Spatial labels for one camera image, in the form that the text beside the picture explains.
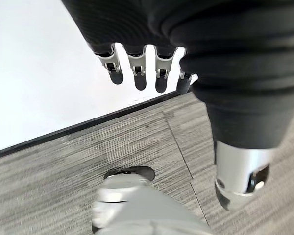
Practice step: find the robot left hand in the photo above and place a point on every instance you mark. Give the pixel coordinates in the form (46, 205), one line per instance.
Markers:
(210, 49)

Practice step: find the dark robot foot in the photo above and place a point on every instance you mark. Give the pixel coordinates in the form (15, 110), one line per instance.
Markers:
(134, 171)

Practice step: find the black baseboard strip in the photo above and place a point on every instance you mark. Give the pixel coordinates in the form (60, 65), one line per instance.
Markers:
(88, 122)

